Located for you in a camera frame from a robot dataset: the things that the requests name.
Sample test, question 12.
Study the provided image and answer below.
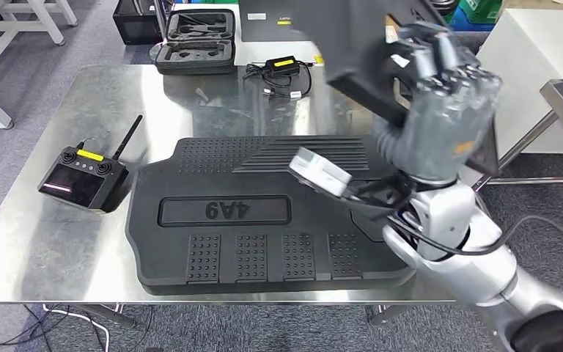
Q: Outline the black device with white tag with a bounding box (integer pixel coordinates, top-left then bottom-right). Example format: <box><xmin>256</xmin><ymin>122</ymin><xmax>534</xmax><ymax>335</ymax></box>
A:
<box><xmin>242</xmin><ymin>56</ymin><xmax>312</xmax><ymax>100</ymax></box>

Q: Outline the stainless steel workbench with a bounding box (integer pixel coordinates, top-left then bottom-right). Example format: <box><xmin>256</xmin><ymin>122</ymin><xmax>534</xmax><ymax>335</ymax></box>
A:
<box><xmin>0</xmin><ymin>65</ymin><xmax>501</xmax><ymax>327</ymax></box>

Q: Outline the white table frame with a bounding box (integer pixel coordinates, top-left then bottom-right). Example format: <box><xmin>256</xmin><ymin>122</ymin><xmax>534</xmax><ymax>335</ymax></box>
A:
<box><xmin>0</xmin><ymin>0</ymin><xmax>79</xmax><ymax>131</ymax></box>

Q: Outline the white cabinet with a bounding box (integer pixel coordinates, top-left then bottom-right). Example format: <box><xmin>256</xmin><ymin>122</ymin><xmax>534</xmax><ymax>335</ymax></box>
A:
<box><xmin>458</xmin><ymin>8</ymin><xmax>563</xmax><ymax>186</ymax></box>

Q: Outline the black foam-lined carry case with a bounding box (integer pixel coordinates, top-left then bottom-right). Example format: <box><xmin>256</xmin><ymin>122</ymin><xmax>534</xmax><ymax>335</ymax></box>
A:
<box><xmin>150</xmin><ymin>8</ymin><xmax>238</xmax><ymax>76</ymax></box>

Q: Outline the black remote controller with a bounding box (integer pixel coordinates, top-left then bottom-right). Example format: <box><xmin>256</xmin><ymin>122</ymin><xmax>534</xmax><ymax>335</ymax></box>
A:
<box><xmin>37</xmin><ymin>114</ymin><xmax>144</xmax><ymax>215</ymax></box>

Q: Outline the black cube box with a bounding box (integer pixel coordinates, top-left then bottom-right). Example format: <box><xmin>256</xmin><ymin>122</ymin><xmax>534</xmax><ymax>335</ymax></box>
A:
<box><xmin>112</xmin><ymin>0</ymin><xmax>163</xmax><ymax>46</ymax></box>

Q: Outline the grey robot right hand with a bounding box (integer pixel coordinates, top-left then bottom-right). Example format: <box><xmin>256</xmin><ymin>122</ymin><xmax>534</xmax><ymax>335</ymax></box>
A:
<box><xmin>371</xmin><ymin>21</ymin><xmax>504</xmax><ymax>186</ymax></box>

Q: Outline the green plastic crate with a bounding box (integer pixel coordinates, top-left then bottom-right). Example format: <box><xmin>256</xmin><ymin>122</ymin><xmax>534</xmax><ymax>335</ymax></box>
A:
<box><xmin>458</xmin><ymin>0</ymin><xmax>504</xmax><ymax>25</ymax></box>

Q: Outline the dark grey laptop box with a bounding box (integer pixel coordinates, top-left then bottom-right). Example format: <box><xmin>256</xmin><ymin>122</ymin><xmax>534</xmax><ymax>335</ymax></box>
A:
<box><xmin>238</xmin><ymin>0</ymin><xmax>321</xmax><ymax>44</ymax></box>

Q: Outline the black round stool seat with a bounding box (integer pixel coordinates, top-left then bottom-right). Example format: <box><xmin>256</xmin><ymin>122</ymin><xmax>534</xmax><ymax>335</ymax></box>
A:
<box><xmin>429</xmin><ymin>0</ymin><xmax>459</xmax><ymax>16</ymax></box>

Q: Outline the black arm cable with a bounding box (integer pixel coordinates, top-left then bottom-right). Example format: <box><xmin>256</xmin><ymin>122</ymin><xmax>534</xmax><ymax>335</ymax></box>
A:
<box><xmin>388</xmin><ymin>213</ymin><xmax>563</xmax><ymax>273</ymax></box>

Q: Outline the black plastic bracket part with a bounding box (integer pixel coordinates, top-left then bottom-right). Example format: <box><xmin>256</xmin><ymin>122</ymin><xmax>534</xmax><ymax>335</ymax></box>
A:
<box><xmin>291</xmin><ymin>0</ymin><xmax>501</xmax><ymax>176</ymax></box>

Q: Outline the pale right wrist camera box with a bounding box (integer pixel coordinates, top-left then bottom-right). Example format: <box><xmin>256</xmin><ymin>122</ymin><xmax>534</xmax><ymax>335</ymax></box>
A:
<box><xmin>288</xmin><ymin>147</ymin><xmax>416</xmax><ymax>219</ymax></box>

